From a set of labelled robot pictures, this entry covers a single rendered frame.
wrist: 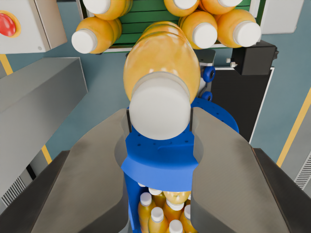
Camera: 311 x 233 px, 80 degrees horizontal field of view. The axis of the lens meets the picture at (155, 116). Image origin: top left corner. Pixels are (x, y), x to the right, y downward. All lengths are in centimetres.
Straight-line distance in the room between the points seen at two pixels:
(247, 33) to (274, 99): 153
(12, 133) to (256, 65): 95
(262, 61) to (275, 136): 165
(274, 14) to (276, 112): 138
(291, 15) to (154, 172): 56
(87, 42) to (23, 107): 73
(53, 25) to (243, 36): 36
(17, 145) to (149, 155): 78
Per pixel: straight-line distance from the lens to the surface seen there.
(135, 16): 56
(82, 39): 38
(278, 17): 68
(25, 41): 44
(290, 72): 183
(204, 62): 53
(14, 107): 102
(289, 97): 194
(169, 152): 36
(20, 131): 105
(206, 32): 36
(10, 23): 43
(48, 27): 45
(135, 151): 36
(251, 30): 38
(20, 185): 249
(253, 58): 51
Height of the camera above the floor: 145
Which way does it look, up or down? 58 degrees down
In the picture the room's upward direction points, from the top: 176 degrees counter-clockwise
